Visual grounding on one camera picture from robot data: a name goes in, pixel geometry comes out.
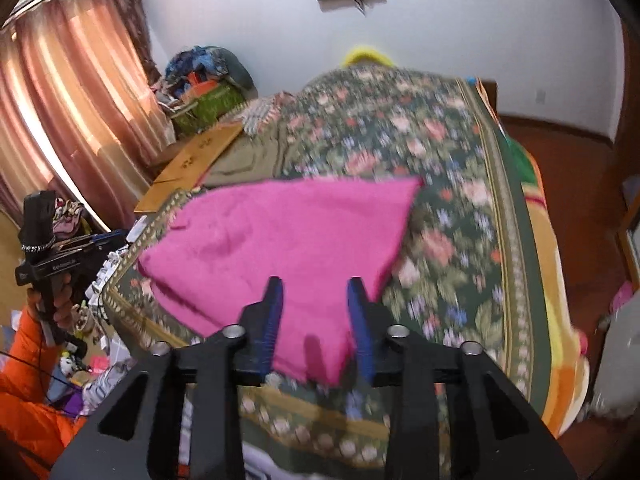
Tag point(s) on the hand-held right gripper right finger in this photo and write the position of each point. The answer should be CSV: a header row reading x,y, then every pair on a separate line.
x,y
357,317

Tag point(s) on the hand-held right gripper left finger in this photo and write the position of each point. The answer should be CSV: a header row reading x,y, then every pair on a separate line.
x,y
273,312

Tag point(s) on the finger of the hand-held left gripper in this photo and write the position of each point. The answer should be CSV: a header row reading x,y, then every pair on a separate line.
x,y
97,245

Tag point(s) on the pink pants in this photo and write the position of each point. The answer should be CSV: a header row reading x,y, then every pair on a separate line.
x,y
280,250

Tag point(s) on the person's left forearm orange sleeve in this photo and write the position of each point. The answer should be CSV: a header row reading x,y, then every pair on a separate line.
x,y
30,410

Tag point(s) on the person's left hand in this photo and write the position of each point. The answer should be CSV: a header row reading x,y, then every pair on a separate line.
x,y
65,292

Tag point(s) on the patterned pink fabric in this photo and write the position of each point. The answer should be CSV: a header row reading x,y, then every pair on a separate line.
x,y
67,217

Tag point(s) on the pile of floor clutter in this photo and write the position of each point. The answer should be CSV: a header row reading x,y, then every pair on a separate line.
x,y
105,340

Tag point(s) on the green floral blanket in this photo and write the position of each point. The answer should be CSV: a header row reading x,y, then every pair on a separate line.
x,y
450,240

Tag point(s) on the flat cardboard box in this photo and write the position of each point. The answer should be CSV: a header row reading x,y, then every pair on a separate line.
x,y
192,165

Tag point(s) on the pink curtain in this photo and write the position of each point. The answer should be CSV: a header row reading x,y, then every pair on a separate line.
x,y
65,90

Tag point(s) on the olive cloth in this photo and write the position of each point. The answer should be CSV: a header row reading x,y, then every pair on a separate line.
x,y
247,157

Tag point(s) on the green bag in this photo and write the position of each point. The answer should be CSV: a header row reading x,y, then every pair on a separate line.
x,y
207,105

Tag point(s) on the orange blanket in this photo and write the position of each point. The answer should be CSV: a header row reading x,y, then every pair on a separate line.
x,y
547,260

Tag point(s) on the pile of clothes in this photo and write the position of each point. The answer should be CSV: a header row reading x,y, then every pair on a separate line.
x,y
207,65

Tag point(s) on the yellow pillow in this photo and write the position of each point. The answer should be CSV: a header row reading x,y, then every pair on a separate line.
x,y
367,56

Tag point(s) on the pink small object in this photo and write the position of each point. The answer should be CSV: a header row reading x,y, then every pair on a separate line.
x,y
622,295

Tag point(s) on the wooden furniture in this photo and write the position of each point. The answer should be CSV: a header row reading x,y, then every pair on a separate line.
x,y
631,230

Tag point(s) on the wooden bed frame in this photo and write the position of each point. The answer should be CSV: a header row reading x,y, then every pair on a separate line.
x,y
487,97

